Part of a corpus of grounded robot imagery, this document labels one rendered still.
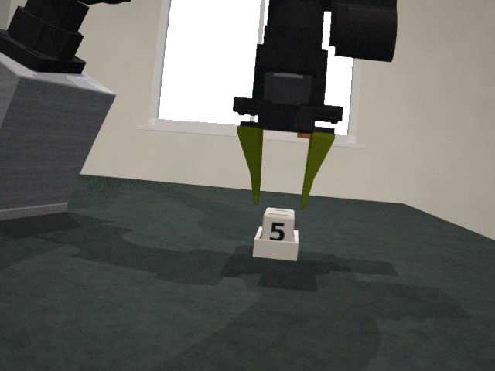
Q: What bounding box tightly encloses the beige open-top tray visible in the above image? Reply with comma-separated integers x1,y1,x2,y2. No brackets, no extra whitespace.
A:
253,227,299,261

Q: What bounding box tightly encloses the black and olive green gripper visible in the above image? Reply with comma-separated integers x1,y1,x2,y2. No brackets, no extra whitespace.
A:
232,97,343,209

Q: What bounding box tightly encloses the white number cube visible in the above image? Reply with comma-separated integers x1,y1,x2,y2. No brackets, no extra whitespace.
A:
261,212,295,242
265,208,295,215

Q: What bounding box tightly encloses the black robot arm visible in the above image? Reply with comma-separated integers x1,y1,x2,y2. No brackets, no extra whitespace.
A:
0,0,398,105

